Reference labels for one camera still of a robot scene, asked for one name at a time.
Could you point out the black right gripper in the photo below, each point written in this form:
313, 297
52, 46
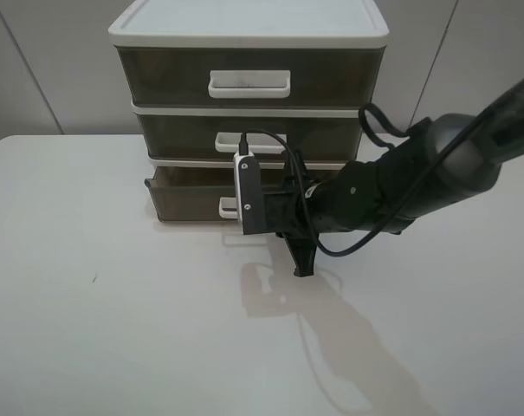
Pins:
288, 215

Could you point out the dark bottom drawer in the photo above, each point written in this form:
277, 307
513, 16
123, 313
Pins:
183, 194

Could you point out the dark drawer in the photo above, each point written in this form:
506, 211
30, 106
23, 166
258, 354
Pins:
320, 78
183, 194
194, 137

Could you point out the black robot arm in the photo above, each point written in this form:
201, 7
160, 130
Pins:
430, 166

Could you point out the dark middle drawer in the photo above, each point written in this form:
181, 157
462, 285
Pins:
194, 137

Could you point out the dark top drawer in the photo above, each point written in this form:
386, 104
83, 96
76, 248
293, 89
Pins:
320, 78

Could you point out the white drawer cabinet frame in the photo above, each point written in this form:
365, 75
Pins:
249, 25

